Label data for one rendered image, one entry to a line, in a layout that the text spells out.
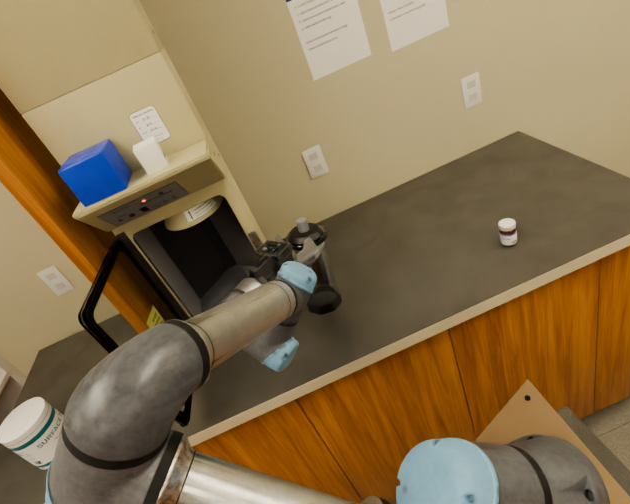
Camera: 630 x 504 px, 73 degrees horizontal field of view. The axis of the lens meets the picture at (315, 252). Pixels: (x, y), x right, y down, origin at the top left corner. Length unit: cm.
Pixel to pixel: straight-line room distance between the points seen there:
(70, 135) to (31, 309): 96
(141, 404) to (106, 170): 60
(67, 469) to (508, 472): 49
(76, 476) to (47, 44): 80
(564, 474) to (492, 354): 73
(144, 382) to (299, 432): 85
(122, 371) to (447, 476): 38
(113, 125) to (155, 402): 71
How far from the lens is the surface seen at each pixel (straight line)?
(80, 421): 53
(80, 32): 105
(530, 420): 77
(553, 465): 67
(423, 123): 169
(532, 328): 139
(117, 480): 56
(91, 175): 100
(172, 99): 104
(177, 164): 98
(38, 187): 111
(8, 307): 193
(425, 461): 59
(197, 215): 116
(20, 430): 139
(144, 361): 51
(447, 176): 167
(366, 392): 126
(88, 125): 108
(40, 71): 108
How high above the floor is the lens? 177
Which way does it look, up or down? 34 degrees down
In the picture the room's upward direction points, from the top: 24 degrees counter-clockwise
